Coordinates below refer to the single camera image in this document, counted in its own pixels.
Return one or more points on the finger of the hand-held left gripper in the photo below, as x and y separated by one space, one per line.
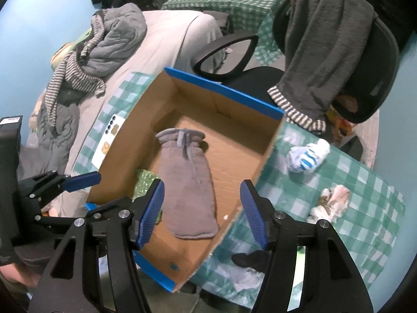
55 222
83 181

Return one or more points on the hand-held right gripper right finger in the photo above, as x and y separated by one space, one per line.
254 215

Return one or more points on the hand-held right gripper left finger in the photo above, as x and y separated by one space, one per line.
150 215

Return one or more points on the black sock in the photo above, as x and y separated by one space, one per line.
247 259

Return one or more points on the cardboard box with blue rim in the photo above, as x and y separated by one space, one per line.
228 169

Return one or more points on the person's left forearm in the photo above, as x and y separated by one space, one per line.
16 274

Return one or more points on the green glitter pouch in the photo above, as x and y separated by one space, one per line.
143 182

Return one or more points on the brown rolled sock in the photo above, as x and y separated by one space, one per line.
189 195

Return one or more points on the white smartphone with gold stickers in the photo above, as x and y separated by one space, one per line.
106 137

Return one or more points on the white crumpled cloth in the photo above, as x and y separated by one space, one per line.
249 278

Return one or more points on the blue striped white sock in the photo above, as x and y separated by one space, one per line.
306 159

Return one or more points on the crumpled clear plastic bag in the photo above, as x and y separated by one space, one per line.
329 202

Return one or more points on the green checked tablecloth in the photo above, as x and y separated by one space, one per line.
358 186

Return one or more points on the grey striped garment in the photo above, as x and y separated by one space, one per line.
75 71

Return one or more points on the pale green pillow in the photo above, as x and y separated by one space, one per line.
62 55

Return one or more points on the orange object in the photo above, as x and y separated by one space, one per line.
342 124

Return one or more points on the grey jacket on bed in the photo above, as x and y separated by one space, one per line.
120 32

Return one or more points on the bed with beige sheet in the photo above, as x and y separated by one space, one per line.
163 39

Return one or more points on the black mesh office chair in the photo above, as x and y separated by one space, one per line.
374 71

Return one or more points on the grey towel with striped hem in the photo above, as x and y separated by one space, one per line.
319 39

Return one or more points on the dark grey pillow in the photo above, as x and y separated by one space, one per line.
216 19

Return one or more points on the black hanging garment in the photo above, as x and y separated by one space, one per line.
391 6

